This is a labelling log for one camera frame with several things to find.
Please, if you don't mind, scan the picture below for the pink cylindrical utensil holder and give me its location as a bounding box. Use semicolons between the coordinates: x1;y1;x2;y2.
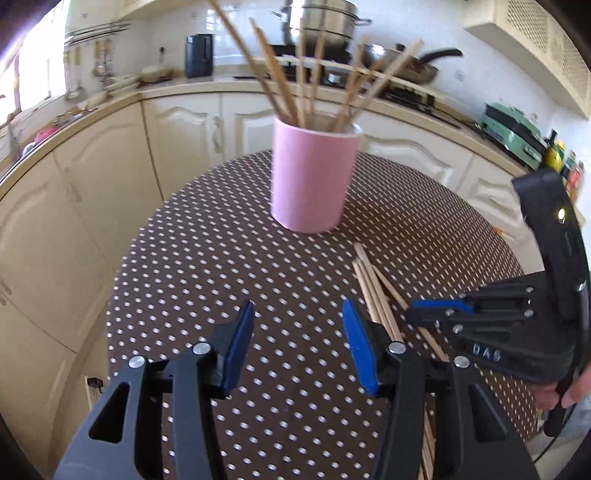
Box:
270;112;363;234

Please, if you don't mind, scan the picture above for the steel stacked steamer pot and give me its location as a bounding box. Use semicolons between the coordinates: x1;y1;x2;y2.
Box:
271;0;373;52

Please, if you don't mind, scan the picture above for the wooden chopstick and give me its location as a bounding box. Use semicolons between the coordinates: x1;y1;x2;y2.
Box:
249;18;300;126
308;21;327;118
339;39;424;133
332;36;368;133
295;16;308;129
209;1;287;123

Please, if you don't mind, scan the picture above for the green countertop appliance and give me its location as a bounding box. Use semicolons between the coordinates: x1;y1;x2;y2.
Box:
480;102;547;170

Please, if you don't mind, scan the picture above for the steel wok black handle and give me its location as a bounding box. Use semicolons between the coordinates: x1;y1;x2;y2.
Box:
359;43;465;86

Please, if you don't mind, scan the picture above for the person hand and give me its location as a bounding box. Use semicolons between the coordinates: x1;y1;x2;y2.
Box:
529;364;591;410

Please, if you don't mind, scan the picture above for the green oil bottle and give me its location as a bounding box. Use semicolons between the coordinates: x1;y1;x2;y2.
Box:
543;130;565;173

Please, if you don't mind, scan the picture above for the brown polka dot tablecloth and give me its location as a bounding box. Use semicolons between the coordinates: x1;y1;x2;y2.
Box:
106;152;522;479

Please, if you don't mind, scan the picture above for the black electric kettle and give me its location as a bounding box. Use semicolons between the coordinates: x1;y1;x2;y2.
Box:
184;34;213;78

